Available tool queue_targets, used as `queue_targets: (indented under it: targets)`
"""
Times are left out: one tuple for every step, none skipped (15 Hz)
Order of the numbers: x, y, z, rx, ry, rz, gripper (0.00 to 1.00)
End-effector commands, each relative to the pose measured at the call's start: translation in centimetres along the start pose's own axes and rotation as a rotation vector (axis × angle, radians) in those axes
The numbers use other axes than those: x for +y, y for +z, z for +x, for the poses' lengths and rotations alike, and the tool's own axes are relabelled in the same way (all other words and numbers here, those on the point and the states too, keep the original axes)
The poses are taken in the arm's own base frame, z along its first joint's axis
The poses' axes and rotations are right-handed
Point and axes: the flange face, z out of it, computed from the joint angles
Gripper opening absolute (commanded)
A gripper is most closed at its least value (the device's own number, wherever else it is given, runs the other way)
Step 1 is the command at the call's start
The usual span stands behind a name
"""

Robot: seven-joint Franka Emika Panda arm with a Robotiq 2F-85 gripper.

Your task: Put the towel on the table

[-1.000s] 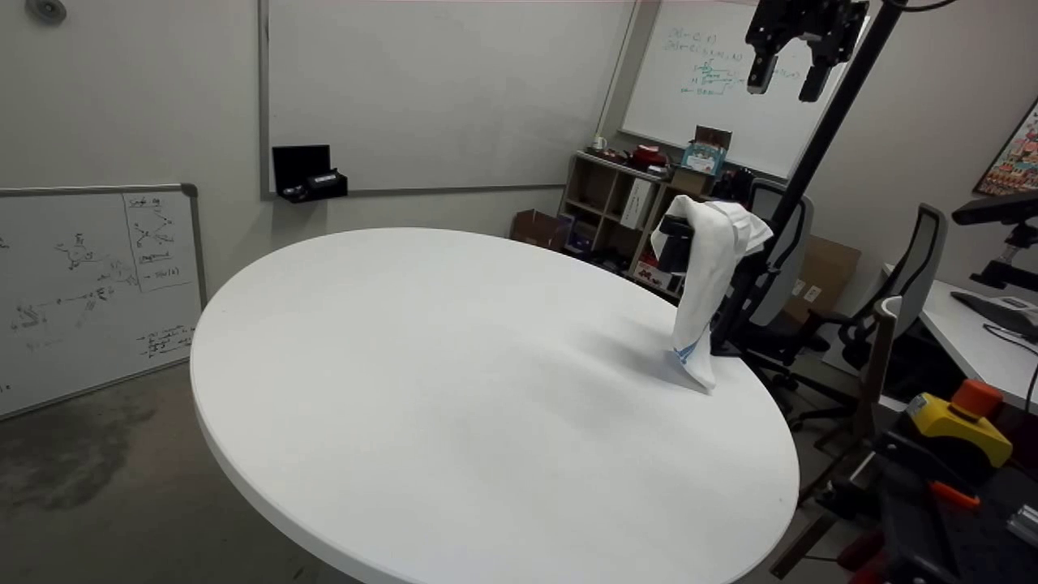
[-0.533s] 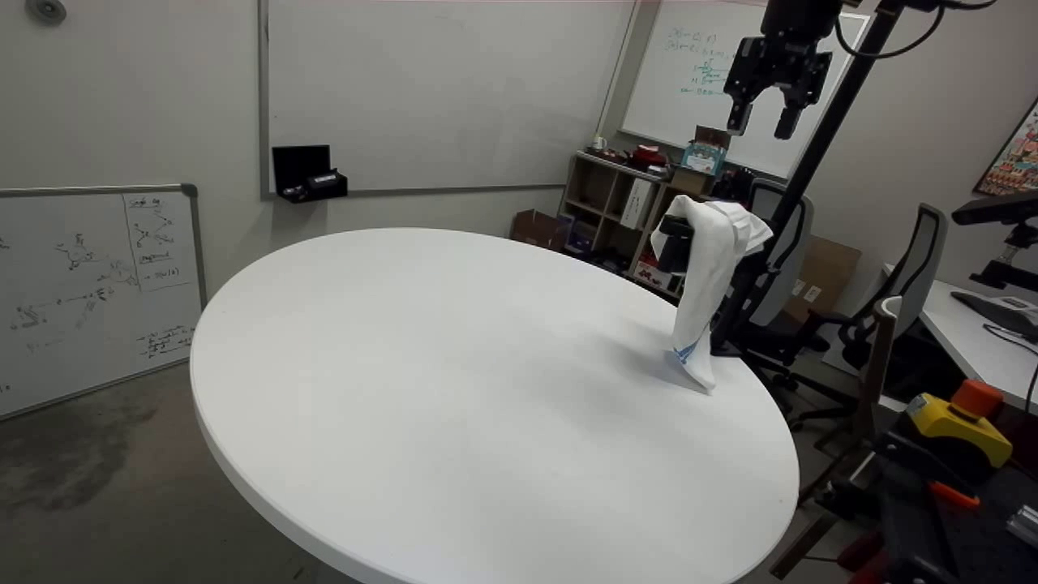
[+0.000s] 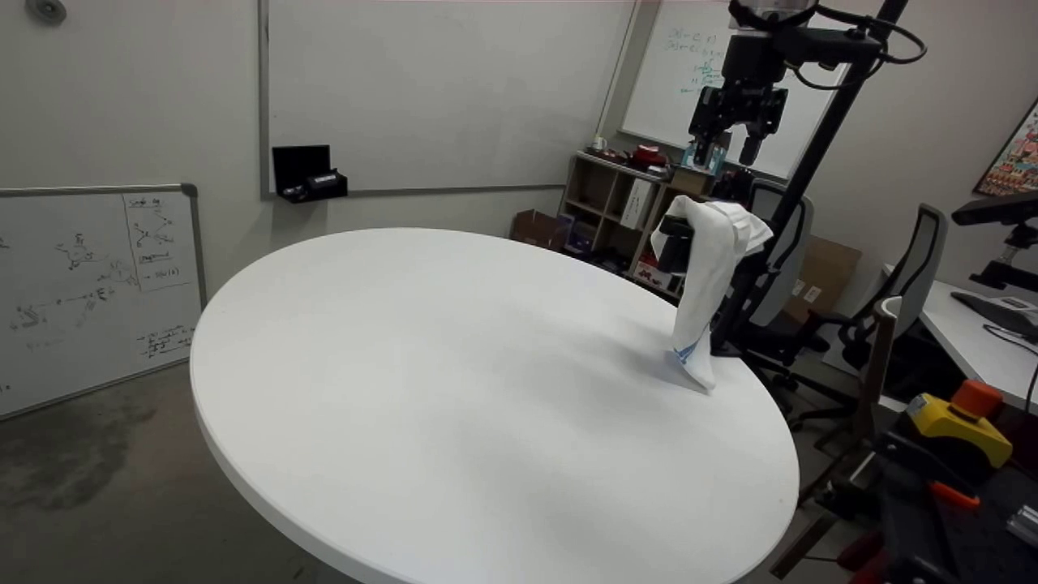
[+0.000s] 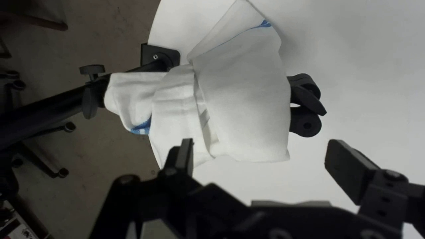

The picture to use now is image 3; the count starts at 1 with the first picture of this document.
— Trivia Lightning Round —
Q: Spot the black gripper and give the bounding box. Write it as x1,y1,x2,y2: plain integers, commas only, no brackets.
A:
686,36,791,171

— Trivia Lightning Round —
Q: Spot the white towel with blue stripe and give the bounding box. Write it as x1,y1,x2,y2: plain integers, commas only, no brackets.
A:
657,191,776,395

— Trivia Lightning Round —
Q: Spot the black mesh office chair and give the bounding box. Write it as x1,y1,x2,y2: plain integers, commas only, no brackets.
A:
712,176,856,392

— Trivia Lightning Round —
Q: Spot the black clamp-on stand pole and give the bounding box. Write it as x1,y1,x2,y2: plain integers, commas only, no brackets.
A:
709,0,912,352

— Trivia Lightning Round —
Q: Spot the whiteboard with green writing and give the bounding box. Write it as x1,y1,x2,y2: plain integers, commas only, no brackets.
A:
619,0,872,183

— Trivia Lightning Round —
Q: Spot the wooden shelf unit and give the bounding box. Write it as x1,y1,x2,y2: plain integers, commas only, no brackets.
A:
560,147,708,296

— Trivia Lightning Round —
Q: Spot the brown cardboard box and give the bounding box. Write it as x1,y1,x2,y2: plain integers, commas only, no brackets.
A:
777,233,867,326

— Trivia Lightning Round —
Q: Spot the small dark brown box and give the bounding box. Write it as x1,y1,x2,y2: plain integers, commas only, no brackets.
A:
509,209,572,252

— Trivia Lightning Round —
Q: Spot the grey office chair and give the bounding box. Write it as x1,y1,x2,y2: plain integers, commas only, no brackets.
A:
840,201,954,377

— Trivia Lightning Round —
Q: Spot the white office desk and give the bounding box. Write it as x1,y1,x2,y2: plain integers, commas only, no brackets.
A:
878,278,1038,414

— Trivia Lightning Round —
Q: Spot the black keyboard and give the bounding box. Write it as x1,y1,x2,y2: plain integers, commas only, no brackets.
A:
950,290,1038,349

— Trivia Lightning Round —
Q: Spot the yellow emergency stop button box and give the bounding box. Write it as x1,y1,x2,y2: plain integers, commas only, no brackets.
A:
904,377,1015,469

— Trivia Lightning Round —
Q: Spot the leaning whiteboard with black writing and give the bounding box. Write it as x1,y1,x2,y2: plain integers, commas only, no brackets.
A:
0,177,206,418

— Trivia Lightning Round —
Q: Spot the teal picture frame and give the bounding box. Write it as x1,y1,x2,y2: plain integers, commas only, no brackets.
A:
679,138,728,183

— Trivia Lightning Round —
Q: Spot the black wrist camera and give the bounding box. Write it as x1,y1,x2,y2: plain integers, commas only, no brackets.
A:
771,30,883,64

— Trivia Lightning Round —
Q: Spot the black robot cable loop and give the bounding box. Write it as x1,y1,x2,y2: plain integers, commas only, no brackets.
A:
791,3,932,94

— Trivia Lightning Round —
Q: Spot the black camera stand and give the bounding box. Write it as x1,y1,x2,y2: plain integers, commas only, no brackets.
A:
950,191,1038,296

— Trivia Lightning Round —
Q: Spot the colourful wall poster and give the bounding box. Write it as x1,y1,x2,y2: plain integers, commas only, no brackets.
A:
971,98,1038,201

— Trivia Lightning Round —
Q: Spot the orange-handled black clamp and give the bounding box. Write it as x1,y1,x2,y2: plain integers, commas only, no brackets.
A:
924,478,985,514

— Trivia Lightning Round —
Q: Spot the black wall marker tray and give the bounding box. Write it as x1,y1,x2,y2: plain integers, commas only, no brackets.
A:
268,144,351,205

